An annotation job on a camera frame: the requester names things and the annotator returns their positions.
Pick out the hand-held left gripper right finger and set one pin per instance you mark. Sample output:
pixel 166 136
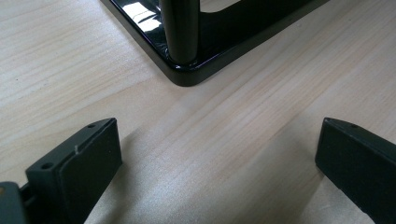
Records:
pixel 361 165

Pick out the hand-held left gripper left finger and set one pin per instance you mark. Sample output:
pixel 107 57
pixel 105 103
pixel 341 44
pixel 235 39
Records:
pixel 71 177

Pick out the red and black shoe rack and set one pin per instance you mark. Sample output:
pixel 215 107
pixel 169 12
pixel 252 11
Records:
pixel 182 34

